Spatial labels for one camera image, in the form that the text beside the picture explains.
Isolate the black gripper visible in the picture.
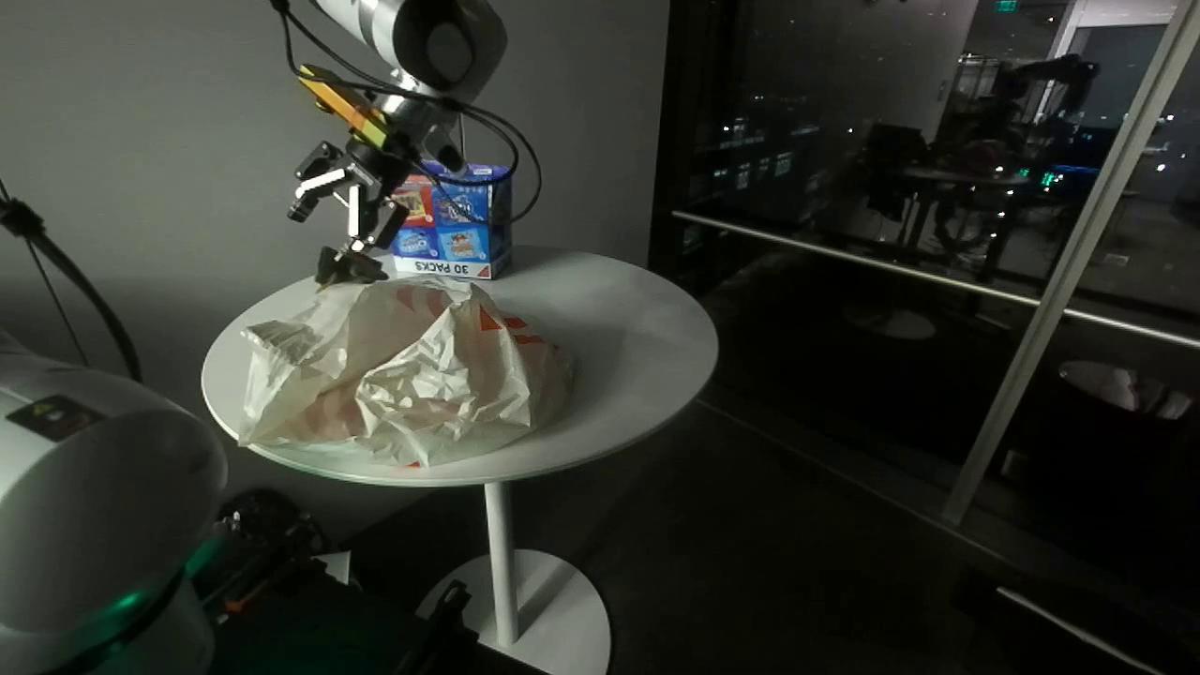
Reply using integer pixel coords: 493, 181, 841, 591
289, 113, 443, 253

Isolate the brown and green plush toy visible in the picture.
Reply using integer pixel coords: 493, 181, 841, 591
313, 242, 394, 290

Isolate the white and orange plastic bag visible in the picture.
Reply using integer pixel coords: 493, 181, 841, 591
237, 277, 578, 471

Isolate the blue snack pack box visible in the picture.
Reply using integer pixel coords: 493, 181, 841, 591
383, 157, 516, 285

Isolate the black robot stand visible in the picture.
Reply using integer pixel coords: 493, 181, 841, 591
182, 483, 553, 675

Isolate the white slanted window mullion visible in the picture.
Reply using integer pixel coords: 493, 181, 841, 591
937, 0, 1200, 528

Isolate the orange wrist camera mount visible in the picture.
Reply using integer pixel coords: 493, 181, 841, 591
297, 66, 394, 151

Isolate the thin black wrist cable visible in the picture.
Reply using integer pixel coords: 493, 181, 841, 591
269, 0, 547, 232

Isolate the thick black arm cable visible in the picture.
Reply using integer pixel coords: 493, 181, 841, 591
0, 185, 147, 386

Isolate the round white pedestal table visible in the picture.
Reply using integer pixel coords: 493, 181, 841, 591
198, 246, 723, 675

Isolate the white window rail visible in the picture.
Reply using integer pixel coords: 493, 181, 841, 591
672, 206, 1200, 356

